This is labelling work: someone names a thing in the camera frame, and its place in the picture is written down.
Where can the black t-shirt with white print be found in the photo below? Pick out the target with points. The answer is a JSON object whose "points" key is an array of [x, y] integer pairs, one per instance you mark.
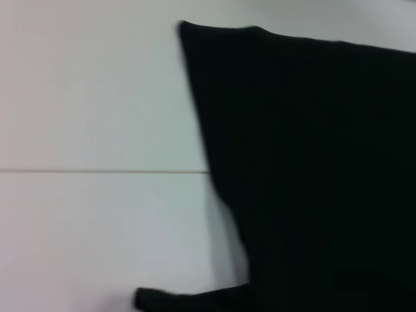
{"points": [[308, 162]]}

